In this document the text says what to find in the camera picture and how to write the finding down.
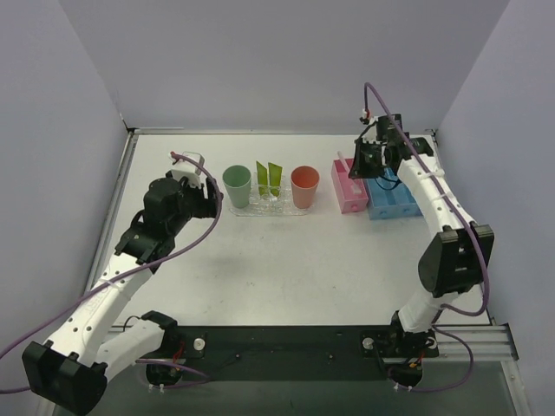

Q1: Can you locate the large clear textured tray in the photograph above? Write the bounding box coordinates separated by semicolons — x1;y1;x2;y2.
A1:
228;173;312;217

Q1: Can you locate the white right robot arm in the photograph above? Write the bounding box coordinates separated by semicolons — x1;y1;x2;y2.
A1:
349;111;494;334

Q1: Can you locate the yellow toothpaste tube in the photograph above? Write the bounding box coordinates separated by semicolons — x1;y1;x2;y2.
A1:
256;161;270;197
268;162;283;198

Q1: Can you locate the orange plastic cup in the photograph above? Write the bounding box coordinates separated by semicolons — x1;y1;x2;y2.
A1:
291;166;320;209

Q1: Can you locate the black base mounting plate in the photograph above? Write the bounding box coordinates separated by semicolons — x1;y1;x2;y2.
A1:
144;325;439;387

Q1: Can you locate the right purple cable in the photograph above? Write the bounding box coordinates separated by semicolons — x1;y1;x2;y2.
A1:
362;81;491;393

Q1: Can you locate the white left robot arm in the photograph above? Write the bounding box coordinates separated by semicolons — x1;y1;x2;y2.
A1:
22;176;223;415

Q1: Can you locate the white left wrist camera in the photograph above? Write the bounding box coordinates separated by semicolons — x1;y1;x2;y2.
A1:
168;152;205;188

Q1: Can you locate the light blue organizer box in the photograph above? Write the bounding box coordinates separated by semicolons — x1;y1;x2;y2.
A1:
363;168;422;220

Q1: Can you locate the pink organizer box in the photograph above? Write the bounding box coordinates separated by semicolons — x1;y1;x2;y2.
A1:
330;159;369;214

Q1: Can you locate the aluminium rail frame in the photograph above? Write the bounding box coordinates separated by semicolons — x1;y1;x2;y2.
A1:
436;323;519;362

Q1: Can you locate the green plastic cup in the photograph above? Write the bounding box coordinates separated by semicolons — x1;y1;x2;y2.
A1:
223;165;251;209

